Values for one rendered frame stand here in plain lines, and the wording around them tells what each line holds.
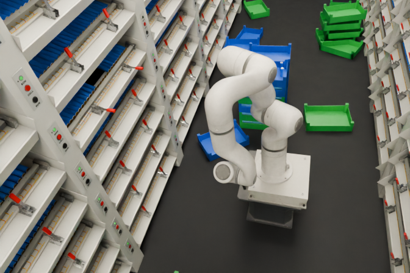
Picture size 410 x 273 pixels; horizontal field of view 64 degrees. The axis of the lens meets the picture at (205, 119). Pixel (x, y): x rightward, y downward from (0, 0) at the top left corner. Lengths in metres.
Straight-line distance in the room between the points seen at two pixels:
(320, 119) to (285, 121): 1.11
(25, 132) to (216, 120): 0.57
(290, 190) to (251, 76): 0.75
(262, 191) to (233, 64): 0.73
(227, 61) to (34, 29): 0.59
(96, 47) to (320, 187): 1.47
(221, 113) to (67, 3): 0.60
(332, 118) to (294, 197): 1.01
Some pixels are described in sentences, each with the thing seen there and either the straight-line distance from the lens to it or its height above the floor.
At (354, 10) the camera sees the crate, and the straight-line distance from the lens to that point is 3.29.
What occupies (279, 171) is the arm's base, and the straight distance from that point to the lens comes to 1.64.
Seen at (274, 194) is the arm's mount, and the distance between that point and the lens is 1.61.
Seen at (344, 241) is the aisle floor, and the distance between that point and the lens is 1.96.
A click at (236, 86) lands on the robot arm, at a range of 1.04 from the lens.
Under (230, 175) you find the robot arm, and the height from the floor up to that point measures 0.69.
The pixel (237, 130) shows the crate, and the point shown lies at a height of 0.00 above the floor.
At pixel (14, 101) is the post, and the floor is 1.21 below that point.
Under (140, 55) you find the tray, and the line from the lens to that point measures 1.58.
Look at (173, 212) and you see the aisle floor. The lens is 2.02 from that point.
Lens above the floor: 1.73
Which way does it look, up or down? 44 degrees down
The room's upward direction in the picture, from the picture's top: 9 degrees counter-clockwise
